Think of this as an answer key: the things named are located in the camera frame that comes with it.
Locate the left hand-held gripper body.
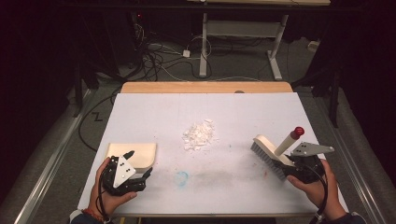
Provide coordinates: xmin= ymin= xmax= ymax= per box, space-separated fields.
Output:
xmin=102 ymin=154 xmax=148 ymax=197

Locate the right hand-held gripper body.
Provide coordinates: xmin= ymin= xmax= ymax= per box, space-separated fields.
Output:
xmin=281 ymin=141 xmax=336 ymax=185

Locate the cream dustpan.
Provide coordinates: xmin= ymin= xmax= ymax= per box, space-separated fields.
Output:
xmin=105 ymin=142 xmax=158 ymax=175

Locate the cream brush with red cap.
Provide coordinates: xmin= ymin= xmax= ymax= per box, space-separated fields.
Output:
xmin=250 ymin=126 xmax=305 ymax=182

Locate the person's right hand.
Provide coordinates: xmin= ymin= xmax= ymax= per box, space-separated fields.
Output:
xmin=286 ymin=158 xmax=347 ymax=220

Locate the person's left hand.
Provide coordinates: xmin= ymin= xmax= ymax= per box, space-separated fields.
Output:
xmin=87 ymin=157 xmax=138 ymax=217

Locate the pile of white scraps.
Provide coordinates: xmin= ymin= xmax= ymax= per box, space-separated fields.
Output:
xmin=181 ymin=119 xmax=218 ymax=152

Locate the white table cover board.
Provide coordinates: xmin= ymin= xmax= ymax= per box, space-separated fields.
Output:
xmin=77 ymin=91 xmax=349 ymax=218

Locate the black metal stand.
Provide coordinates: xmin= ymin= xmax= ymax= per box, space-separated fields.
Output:
xmin=72 ymin=60 xmax=86 ymax=119

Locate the wooden table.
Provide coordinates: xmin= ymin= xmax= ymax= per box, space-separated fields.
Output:
xmin=120 ymin=81 xmax=294 ymax=94

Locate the small white box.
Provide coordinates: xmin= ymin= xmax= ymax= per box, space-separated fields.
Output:
xmin=307 ymin=39 xmax=321 ymax=53

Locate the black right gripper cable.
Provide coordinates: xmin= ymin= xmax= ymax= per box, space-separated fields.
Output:
xmin=303 ymin=163 xmax=330 ymax=221

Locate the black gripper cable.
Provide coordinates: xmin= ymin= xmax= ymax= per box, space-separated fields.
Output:
xmin=303 ymin=163 xmax=330 ymax=221
xmin=97 ymin=163 xmax=110 ymax=220

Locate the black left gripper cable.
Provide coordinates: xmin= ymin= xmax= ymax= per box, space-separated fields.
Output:
xmin=97 ymin=163 xmax=110 ymax=220

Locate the metal floor rail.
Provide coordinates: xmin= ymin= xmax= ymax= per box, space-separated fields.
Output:
xmin=317 ymin=92 xmax=389 ymax=224
xmin=13 ymin=88 xmax=92 ymax=224

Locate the red bead bracelet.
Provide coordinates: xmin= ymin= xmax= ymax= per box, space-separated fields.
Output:
xmin=81 ymin=207 xmax=105 ymax=223

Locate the black floor cable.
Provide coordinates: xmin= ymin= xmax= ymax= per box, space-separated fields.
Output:
xmin=77 ymin=88 xmax=123 ymax=153

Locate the tangle of floor cables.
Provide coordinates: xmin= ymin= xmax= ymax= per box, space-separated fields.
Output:
xmin=129 ymin=22 xmax=265 ymax=82

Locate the white desk frame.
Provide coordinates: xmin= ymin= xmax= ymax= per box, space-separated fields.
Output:
xmin=198 ymin=12 xmax=290 ymax=81

